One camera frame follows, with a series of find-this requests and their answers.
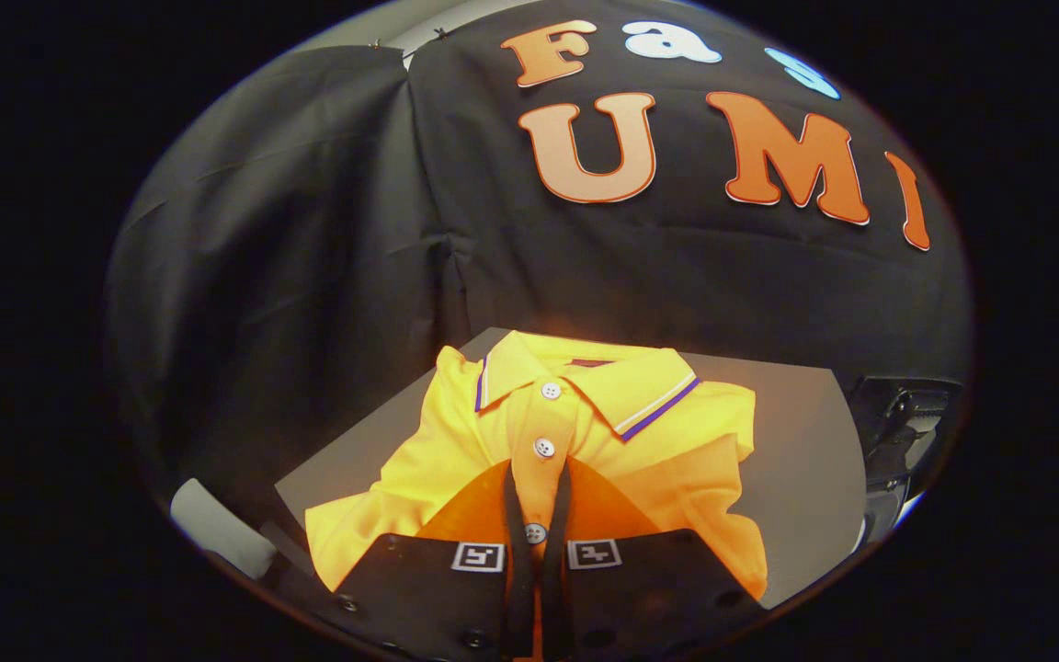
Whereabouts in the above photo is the orange polo shirt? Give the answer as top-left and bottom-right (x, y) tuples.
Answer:
(304, 331), (769, 603)

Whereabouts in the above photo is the pale grey block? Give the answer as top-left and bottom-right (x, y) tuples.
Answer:
(169, 476), (279, 582)

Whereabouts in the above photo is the grey side table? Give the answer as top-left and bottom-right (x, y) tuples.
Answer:
(274, 326), (869, 610)

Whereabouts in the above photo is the row of black cloth clips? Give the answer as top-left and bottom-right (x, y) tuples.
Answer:
(367, 28), (450, 49)

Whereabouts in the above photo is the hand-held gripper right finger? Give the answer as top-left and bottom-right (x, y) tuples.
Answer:
(543, 458), (767, 661)

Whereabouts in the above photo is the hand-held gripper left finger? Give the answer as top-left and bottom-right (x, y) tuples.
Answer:
(335, 458), (536, 661)

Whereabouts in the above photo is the grey washing machine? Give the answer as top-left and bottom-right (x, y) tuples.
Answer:
(847, 375), (965, 557)

